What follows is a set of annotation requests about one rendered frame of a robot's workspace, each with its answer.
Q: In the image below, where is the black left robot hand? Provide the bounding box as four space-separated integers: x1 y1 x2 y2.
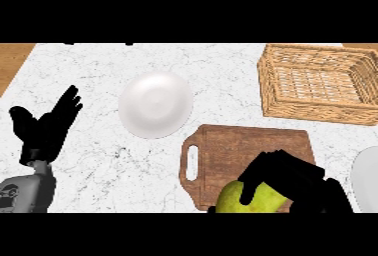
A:
8 84 85 167

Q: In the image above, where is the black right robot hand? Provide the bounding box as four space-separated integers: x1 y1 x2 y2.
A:
207 148 356 214

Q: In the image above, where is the green pear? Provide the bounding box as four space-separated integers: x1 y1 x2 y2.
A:
214 180 291 214

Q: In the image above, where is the brown wooden cutting board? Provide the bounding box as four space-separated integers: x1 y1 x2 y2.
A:
179 124 318 212

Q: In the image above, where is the wicker basket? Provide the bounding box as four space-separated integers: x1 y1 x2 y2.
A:
256 43 378 127

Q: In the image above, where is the white round bowl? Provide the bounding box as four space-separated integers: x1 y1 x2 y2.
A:
349 145 378 213

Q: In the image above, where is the white round plate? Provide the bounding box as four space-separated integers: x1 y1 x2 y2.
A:
117 71 195 140

